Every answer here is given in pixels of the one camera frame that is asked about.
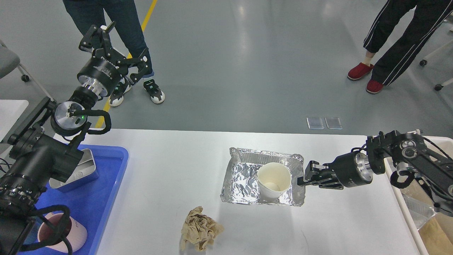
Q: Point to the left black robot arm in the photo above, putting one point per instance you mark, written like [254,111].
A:
[45,146]

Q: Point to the right clear floor plate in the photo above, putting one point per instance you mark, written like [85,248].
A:
[333,123]

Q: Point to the aluminium foil tray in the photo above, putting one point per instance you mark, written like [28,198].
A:
[241,186]

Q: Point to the left clear floor plate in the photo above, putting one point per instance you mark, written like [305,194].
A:
[315,123]

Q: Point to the walking person in tracksuit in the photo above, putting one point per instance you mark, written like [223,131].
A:
[427,18]

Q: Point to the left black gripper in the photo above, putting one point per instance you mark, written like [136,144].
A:
[99,77]

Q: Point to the small steel rectangular tin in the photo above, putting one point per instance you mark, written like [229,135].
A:
[84,173]

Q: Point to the white chair base with castors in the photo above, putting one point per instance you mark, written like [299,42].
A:
[440,59]

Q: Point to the white paper cup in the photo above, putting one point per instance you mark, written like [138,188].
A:
[273,179]

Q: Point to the brown paper napkin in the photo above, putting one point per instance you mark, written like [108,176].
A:
[199,230]

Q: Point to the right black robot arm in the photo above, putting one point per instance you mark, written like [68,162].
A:
[415,157]

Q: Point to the pink mug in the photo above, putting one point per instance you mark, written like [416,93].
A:
[74,231]

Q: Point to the foil tray in bin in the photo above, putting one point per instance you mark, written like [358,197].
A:
[420,212]

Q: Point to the white side table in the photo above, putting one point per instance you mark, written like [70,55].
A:
[10,111]

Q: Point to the blue plastic tray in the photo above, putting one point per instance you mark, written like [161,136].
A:
[91,203]

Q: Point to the clear floor plate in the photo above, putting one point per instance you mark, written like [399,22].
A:
[315,123]
[333,123]

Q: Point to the standing person in jeans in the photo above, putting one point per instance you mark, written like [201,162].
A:
[86,13]

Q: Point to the beige plastic waste bin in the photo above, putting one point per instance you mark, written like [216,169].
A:
[444,143]

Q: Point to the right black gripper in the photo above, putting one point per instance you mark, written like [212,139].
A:
[348,170]

